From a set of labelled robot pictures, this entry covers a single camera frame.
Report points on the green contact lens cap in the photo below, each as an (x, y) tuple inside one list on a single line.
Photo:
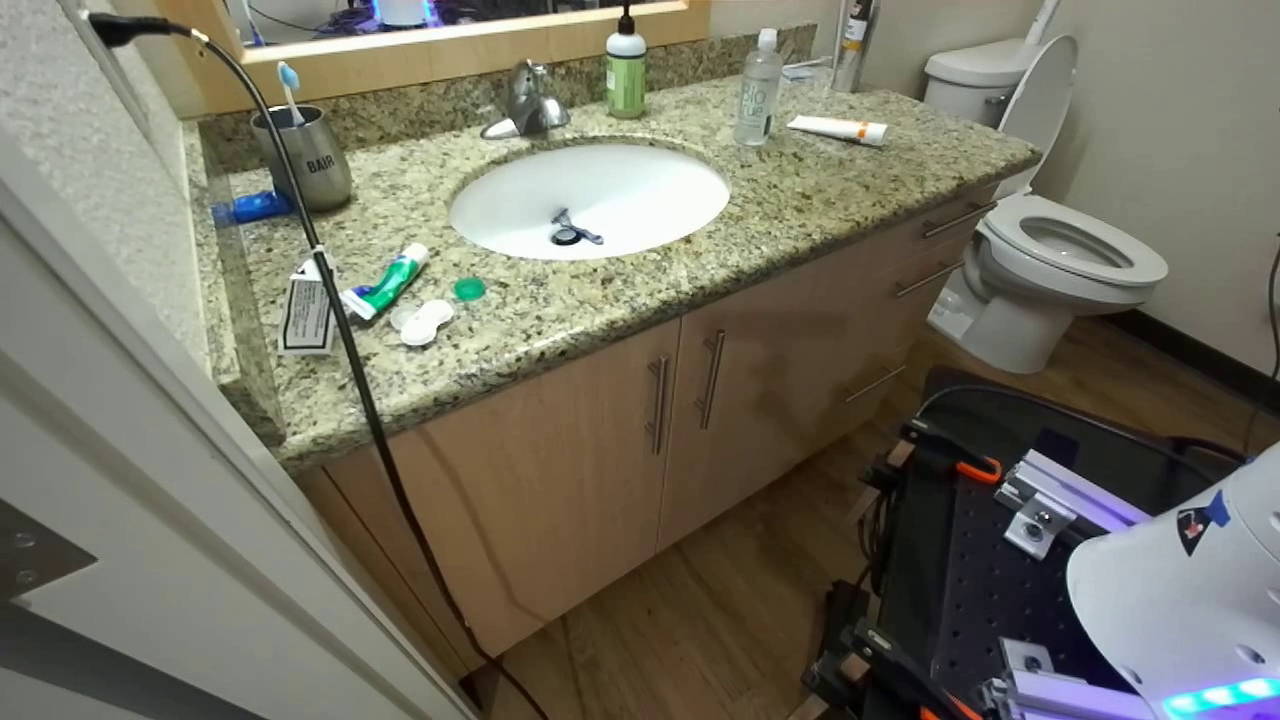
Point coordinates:
[(470, 290)]

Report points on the wood framed mirror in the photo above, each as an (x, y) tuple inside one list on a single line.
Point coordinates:
[(412, 57)]

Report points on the white orange toothpaste tube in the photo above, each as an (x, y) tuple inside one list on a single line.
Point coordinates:
[(842, 129)]

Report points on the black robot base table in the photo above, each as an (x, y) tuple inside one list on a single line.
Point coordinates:
[(976, 508)]

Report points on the metal toothbrush cup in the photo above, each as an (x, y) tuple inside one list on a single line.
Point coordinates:
[(302, 159)]

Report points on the blue white toothbrush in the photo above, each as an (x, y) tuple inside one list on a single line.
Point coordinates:
[(290, 85)]

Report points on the white contact lens case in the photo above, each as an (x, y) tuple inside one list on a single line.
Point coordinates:
[(423, 327)]

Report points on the green soap pump bottle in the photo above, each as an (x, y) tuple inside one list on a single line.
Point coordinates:
[(625, 64)]

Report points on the green toothpaste tube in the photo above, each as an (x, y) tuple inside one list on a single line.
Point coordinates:
[(398, 276)]

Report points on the chrome sink faucet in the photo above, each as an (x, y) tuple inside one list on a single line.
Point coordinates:
[(529, 104)]

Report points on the wooden vanity cabinet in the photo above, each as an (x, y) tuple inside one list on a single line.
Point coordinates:
[(534, 498)]

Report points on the white toilet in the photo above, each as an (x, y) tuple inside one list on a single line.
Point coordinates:
[(1033, 264)]

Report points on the blue flat object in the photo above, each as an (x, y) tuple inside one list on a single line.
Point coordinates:
[(249, 208)]

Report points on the clear plastic bottle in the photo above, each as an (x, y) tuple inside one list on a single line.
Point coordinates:
[(758, 89)]

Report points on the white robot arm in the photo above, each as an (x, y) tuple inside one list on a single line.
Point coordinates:
[(1187, 606)]

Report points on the white oval sink basin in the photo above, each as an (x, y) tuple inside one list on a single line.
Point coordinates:
[(633, 192)]

